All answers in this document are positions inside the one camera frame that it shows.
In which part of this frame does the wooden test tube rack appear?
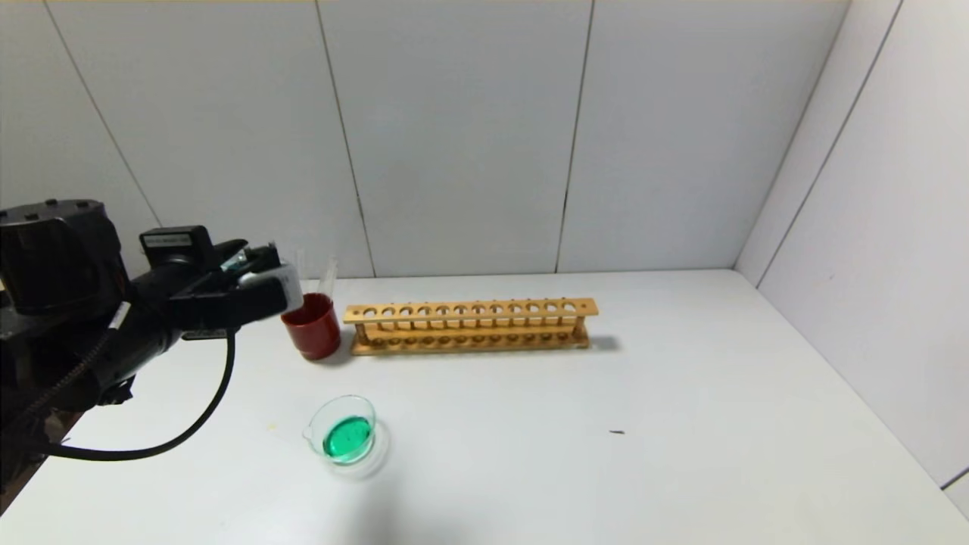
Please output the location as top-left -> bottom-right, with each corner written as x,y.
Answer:
343,297 -> 599,357

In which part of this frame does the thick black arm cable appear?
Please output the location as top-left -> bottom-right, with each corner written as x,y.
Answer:
42,329 -> 236,462

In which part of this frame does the dark red cup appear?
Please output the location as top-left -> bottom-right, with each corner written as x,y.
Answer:
281,293 -> 342,361

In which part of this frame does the clear glass beaker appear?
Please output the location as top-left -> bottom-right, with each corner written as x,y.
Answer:
303,394 -> 391,479

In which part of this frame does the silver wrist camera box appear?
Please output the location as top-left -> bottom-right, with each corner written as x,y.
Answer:
241,262 -> 305,314

